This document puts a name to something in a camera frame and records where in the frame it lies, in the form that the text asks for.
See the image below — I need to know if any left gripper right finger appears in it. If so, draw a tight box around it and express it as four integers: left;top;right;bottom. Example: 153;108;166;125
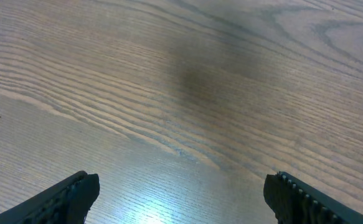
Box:
263;171;363;224

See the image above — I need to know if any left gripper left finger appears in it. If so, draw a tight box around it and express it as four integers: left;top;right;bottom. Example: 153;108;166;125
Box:
0;170;100;224

